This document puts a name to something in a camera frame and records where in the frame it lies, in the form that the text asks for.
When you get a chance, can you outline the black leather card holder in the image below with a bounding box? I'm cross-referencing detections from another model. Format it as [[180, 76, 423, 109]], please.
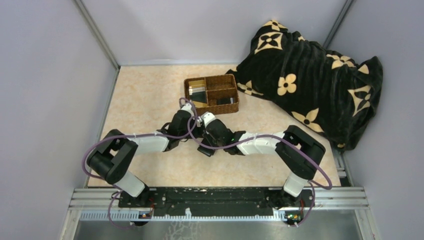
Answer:
[[197, 138, 216, 157]]

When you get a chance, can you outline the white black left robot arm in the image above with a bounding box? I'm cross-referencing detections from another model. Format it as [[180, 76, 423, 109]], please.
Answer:
[[85, 109, 195, 198]]

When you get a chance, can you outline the brown wicker divided basket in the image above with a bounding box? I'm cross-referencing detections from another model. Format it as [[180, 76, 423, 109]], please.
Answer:
[[183, 74, 240, 116]]

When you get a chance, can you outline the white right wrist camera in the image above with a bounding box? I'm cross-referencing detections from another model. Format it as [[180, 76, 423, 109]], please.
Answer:
[[200, 111, 216, 128]]

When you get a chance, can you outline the aluminium frame rail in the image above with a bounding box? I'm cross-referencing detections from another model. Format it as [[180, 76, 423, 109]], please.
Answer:
[[69, 187, 369, 222]]

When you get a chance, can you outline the gold card in basket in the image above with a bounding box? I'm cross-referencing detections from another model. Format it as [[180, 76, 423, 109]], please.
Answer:
[[192, 101, 208, 109]]

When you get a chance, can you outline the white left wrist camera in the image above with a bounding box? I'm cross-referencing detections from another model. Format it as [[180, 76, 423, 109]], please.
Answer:
[[180, 102, 197, 116]]

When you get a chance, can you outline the silver card in basket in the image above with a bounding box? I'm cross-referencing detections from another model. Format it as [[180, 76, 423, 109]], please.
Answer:
[[188, 85, 206, 95]]

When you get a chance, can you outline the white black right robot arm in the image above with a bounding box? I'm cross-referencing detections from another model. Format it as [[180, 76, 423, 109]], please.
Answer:
[[204, 119, 326, 198]]

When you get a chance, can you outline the black wallet in basket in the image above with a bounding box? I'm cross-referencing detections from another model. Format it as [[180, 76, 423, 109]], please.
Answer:
[[216, 97, 237, 105]]

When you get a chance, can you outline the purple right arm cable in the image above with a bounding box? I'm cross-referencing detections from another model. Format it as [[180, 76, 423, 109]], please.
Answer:
[[187, 115, 333, 227]]

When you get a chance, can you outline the black card in basket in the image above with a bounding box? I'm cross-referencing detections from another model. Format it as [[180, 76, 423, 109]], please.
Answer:
[[189, 91, 208, 104]]

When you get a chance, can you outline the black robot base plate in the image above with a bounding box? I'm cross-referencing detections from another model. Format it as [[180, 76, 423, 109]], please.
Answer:
[[118, 187, 312, 217]]

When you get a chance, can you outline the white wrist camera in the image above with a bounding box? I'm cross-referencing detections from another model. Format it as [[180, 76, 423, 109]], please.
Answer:
[[180, 102, 197, 116], [200, 111, 216, 128]]

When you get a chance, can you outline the black floral patterned blanket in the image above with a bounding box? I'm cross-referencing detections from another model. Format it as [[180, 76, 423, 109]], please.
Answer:
[[228, 19, 384, 151]]

